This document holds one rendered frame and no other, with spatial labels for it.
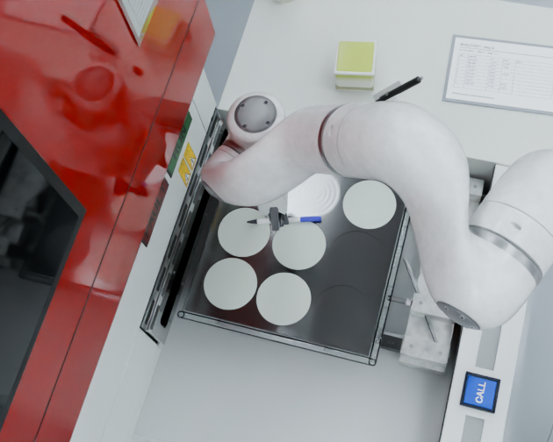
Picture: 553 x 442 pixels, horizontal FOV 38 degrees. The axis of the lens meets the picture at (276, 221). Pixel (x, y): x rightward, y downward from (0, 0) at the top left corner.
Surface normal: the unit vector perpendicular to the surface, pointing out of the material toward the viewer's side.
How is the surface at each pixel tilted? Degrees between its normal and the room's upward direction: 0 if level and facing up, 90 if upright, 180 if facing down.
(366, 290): 0
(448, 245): 49
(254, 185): 60
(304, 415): 0
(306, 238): 0
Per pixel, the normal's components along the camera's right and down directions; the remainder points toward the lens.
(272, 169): -0.12, 0.58
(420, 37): -0.11, -0.37
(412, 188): -0.63, 0.48
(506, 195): -0.54, -0.60
